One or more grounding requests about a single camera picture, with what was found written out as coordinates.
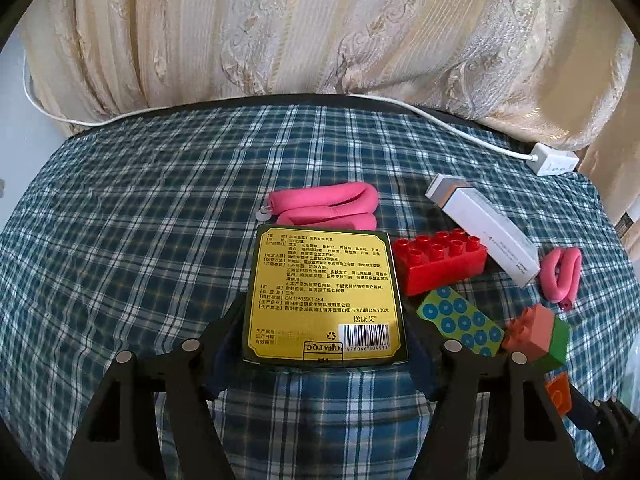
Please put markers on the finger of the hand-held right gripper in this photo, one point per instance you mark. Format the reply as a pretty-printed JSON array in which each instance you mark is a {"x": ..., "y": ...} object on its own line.
[{"x": 605, "y": 425}]

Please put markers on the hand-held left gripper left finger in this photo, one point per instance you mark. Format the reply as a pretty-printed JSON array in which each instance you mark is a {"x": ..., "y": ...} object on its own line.
[{"x": 225, "y": 360}]

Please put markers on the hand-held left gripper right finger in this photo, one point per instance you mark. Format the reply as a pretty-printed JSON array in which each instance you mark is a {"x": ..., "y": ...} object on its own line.
[{"x": 422, "y": 360}]

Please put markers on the orange building block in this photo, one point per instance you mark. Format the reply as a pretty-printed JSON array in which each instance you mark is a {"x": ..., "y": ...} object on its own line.
[{"x": 559, "y": 395}]

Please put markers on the green block with blue dots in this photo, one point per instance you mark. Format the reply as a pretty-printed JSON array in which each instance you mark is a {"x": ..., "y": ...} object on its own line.
[{"x": 460, "y": 317}]

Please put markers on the red building block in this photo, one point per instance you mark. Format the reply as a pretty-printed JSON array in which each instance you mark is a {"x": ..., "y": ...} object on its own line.
[{"x": 440, "y": 270}]

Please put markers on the salmon building block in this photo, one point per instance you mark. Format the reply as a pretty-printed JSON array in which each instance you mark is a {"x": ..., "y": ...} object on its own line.
[{"x": 532, "y": 337}]

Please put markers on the yellow box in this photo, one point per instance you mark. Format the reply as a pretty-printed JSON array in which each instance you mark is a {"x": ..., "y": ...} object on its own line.
[{"x": 320, "y": 290}]

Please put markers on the small pink foam hair roller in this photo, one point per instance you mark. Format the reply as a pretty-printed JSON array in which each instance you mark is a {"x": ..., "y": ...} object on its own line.
[{"x": 550, "y": 280}]

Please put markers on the long white carton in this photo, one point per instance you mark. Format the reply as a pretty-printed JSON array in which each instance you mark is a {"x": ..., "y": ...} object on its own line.
[{"x": 490, "y": 225}]

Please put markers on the blue plaid tablecloth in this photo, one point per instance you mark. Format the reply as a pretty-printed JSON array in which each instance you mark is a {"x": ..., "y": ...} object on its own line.
[{"x": 125, "y": 235}]

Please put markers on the large pink foam hair roller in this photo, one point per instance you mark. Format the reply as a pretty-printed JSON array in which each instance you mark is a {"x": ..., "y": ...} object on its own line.
[{"x": 320, "y": 196}]

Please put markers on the white power strip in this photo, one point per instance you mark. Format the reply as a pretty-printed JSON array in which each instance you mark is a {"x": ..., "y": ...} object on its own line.
[{"x": 555, "y": 159}]

